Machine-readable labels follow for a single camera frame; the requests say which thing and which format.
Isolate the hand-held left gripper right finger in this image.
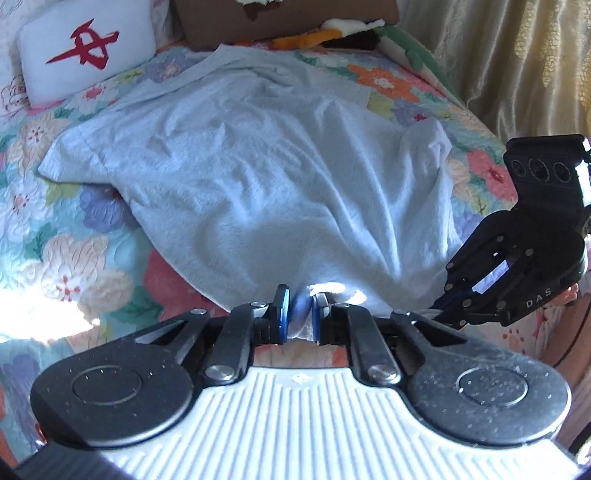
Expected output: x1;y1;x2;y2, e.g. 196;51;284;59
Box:
311;294;468;387

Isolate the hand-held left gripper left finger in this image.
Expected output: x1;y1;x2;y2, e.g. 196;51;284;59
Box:
133;284;291;385

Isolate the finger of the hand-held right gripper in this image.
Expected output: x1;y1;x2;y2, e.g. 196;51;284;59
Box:
429;271;533;329
444;209;575;292

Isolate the light blue t-shirt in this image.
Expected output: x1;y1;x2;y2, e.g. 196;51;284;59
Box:
38;44;454;341

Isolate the person's right forearm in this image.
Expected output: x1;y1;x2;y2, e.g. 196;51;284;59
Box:
540;284;591;444

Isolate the beige curtain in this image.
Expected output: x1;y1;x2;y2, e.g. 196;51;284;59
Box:
397;0;591;148

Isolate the green white striped cloth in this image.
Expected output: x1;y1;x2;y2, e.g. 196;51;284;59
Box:
372;24;455;100

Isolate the floral quilt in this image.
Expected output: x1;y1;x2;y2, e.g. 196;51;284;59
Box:
0;37;561;462

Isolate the orange white black plush toy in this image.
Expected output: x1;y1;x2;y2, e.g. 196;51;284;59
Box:
238;17;386;51

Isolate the white pillow with red symbol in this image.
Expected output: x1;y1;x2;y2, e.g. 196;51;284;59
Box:
17;4;157;108

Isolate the white pink floral pillow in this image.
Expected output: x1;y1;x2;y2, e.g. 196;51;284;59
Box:
0;0;47;118

